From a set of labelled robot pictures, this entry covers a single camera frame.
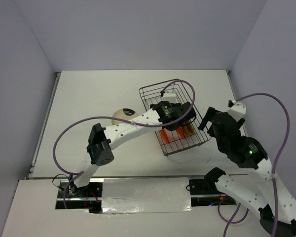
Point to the mustard plate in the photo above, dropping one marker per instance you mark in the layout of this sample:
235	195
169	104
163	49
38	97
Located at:
186	131
191	128

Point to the wire dish rack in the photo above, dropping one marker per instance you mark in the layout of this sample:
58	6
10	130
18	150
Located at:
150	94

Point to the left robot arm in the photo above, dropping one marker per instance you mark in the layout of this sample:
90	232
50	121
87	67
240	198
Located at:
103	140

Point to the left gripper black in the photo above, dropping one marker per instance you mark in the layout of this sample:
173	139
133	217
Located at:
174	104

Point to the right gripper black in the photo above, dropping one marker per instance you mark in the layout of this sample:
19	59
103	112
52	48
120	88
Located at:
210	109

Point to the silver tape sheet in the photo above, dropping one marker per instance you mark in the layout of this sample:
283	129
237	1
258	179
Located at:
151	195

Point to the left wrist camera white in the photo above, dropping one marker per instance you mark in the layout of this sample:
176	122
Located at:
168	96

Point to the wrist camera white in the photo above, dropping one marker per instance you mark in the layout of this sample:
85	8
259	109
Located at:
168	96
236	109

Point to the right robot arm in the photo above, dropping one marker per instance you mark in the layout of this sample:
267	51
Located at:
275	207

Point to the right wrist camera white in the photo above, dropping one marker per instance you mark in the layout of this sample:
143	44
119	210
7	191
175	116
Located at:
236	109

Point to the orange plate front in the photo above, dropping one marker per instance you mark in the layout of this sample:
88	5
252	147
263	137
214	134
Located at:
164	136

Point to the orange plate middle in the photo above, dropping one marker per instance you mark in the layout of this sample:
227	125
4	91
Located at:
180	132

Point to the orange plate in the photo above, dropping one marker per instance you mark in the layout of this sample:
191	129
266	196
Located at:
180	132
164	136

